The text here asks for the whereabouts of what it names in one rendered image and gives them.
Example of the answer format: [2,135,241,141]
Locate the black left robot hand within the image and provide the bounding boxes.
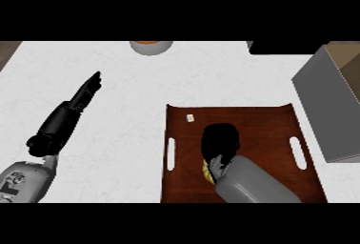
[24,71,103,158]

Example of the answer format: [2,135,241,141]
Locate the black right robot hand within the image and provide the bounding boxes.
[199,123,241,169]

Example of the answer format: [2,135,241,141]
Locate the yellow squash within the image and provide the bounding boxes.
[200,159,216,186]

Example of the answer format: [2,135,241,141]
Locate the brown wooden tray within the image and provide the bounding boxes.
[160,102,328,204]

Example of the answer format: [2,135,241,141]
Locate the grey cardboard box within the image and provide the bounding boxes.
[290,41,360,164]

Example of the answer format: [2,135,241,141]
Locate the brown wooden board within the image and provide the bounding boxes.
[0,41,23,71]

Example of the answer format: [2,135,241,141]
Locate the grey bowl with orange content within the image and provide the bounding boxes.
[129,41,173,57]

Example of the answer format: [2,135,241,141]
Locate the black appliance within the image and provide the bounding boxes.
[246,41,330,55]

